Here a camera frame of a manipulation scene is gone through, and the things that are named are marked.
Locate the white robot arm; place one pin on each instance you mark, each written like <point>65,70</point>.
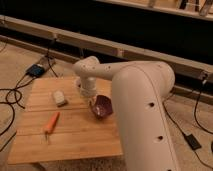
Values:
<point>138,89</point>

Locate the dark purple ceramic bowl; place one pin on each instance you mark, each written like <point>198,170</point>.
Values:
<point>101,106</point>

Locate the wooden rail frame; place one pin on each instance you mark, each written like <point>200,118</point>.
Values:
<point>182,66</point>

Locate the wooden slatted table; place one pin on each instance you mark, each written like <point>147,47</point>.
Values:
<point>77,133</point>

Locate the black power adapter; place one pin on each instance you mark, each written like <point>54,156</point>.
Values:
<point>192,142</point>

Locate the blue power box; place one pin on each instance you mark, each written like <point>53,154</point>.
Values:
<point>35,71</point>

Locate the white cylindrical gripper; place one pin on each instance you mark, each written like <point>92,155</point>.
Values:
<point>87,86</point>

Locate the orange toy carrot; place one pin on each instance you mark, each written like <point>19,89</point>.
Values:
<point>49,127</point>

